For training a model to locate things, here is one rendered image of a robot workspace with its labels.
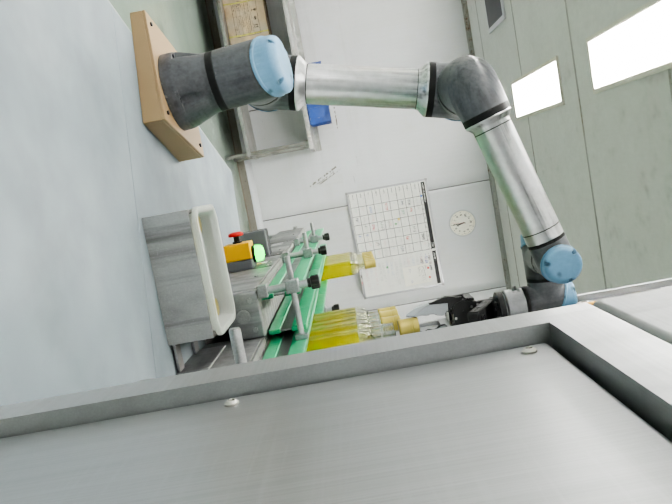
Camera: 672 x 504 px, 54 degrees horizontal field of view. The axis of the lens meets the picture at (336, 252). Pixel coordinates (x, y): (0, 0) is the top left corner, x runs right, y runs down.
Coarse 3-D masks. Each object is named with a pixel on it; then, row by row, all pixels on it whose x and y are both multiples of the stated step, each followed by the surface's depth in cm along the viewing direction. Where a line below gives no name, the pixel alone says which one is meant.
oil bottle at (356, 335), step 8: (360, 328) 138; (312, 336) 139; (320, 336) 137; (328, 336) 136; (336, 336) 135; (344, 336) 135; (352, 336) 134; (360, 336) 134; (368, 336) 135; (312, 344) 135; (320, 344) 135; (328, 344) 135; (336, 344) 135; (344, 344) 135
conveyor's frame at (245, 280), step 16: (272, 240) 260; (288, 240) 241; (272, 256) 194; (240, 272) 167; (256, 272) 160; (272, 272) 163; (240, 288) 137; (224, 336) 151; (224, 352) 124; (256, 352) 121
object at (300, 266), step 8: (320, 232) 281; (296, 248) 226; (304, 248) 224; (312, 248) 215; (296, 264) 181; (304, 264) 174; (280, 272) 167; (296, 272) 161; (304, 272) 158; (272, 280) 154; (280, 280) 152; (272, 296) 134
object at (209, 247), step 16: (192, 208) 111; (208, 208) 119; (192, 224) 110; (208, 224) 125; (208, 240) 125; (208, 256) 126; (224, 256) 126; (208, 272) 110; (224, 272) 126; (208, 288) 110; (224, 288) 126; (208, 304) 111; (224, 304) 127; (224, 320) 120
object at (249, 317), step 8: (240, 296) 130; (248, 296) 130; (256, 296) 130; (240, 304) 130; (248, 304) 130; (256, 304) 130; (240, 312) 129; (248, 312) 130; (256, 312) 130; (240, 320) 130; (248, 320) 130; (256, 320) 130; (264, 320) 132; (240, 328) 130; (248, 328) 130; (256, 328) 130; (264, 328) 131; (248, 336) 131; (256, 336) 131
